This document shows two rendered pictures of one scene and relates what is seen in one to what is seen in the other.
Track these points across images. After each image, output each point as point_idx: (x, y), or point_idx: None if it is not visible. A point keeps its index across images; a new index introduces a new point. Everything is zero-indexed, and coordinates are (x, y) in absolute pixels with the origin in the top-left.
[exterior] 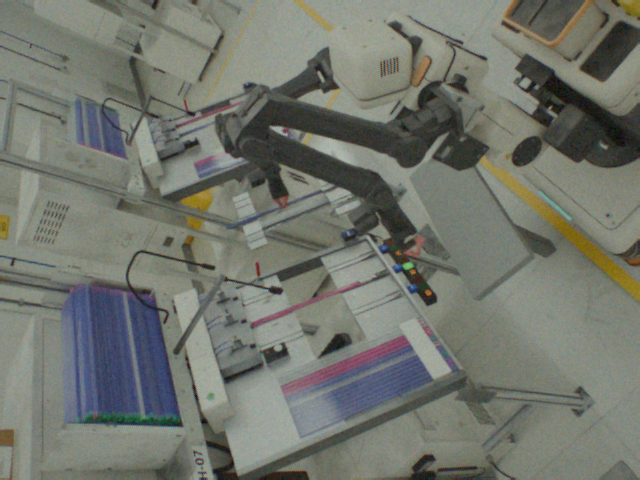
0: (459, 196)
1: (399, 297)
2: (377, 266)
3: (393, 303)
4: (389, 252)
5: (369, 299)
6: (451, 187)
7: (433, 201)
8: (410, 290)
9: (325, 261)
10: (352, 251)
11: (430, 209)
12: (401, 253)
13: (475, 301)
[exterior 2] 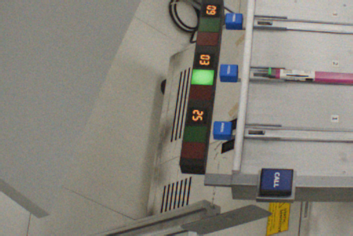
0: (37, 38)
1: (265, 16)
2: (260, 98)
3: (282, 12)
4: (208, 141)
5: (316, 38)
6: (27, 67)
7: (66, 105)
8: (240, 13)
9: (350, 163)
10: (285, 161)
11: (82, 107)
12: (193, 110)
13: (58, 225)
